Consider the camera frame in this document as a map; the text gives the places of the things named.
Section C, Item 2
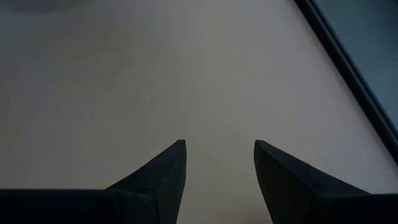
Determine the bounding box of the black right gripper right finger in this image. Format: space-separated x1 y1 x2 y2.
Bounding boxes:
253 139 398 224

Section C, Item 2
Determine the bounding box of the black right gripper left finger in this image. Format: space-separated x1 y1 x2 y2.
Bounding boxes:
0 139 187 224

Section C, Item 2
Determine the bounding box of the black table edge frame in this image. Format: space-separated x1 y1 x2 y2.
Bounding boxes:
294 0 398 166

